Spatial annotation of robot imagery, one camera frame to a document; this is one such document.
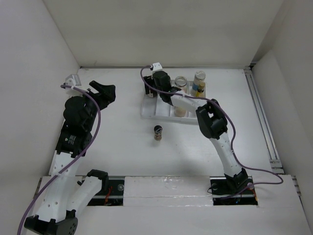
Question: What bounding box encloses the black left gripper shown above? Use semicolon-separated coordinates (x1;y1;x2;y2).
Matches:
74;81;114;131

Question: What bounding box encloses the glass jar beige powder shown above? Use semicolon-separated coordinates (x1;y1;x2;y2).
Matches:
174;76;189;94

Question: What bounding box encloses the yellow-green lid spice jar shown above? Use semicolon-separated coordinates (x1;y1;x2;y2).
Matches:
174;107;187;118

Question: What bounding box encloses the small dark pepper bottle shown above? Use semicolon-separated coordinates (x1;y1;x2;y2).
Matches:
154;125;163;141

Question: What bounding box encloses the yellow bottle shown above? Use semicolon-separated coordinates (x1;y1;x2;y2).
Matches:
196;82;205;97

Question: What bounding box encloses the blue label white bottle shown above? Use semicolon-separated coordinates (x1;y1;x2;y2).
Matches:
191;70;206;96

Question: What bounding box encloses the red label spice jar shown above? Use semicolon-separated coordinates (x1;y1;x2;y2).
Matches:
147;91;157;98

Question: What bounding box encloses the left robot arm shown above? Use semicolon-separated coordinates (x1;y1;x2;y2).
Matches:
17;81;116;235

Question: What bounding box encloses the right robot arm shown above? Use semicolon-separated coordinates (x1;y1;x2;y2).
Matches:
141;70;248;194

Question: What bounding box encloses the white divided organizer tray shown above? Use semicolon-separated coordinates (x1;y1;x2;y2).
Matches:
141;94;198;124

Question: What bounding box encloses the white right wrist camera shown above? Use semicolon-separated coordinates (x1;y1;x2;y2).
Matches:
150;62;163;73

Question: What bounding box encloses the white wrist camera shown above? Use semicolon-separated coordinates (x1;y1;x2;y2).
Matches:
64;74;82;96
150;62;163;73

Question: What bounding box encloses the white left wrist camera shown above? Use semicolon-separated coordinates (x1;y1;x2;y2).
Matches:
64;74;82;96

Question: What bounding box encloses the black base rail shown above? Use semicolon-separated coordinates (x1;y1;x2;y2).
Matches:
89;176;258;207

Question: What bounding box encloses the aluminium side rail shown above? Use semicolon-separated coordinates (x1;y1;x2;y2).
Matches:
243;66;302;196

